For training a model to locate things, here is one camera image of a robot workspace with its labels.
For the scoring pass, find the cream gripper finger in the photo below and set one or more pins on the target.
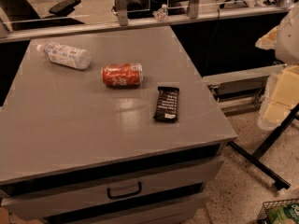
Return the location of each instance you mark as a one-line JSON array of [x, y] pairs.
[[281, 96]]

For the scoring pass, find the red coke can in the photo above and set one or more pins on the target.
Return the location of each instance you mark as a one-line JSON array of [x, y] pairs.
[[123, 74]]

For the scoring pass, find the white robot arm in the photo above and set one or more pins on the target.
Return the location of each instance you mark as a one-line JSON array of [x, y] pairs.
[[284, 39]]

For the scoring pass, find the black snack bar wrapper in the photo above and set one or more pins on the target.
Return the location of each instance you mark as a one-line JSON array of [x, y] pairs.
[[167, 104]]

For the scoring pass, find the green package in basket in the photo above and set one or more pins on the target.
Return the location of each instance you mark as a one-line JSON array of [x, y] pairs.
[[284, 214]]

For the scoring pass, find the small bottle on ledge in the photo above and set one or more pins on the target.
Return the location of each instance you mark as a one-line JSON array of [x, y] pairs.
[[161, 14]]

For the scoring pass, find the metal railing ledge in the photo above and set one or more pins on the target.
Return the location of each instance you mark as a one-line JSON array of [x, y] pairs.
[[126, 24]]

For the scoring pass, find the clear plastic water bottle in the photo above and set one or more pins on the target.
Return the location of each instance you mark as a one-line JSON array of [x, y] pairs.
[[66, 55]]

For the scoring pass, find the grey drawer cabinet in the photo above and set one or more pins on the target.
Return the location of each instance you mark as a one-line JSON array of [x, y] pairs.
[[65, 136]]

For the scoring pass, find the black office chair left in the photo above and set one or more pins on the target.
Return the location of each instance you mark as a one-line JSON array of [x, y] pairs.
[[23, 16]]

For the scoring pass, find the wire basket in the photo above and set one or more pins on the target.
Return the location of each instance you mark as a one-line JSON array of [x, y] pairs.
[[262, 218]]

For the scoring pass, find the black drawer handle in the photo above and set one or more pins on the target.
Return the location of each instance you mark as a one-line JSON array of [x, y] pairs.
[[124, 191]]

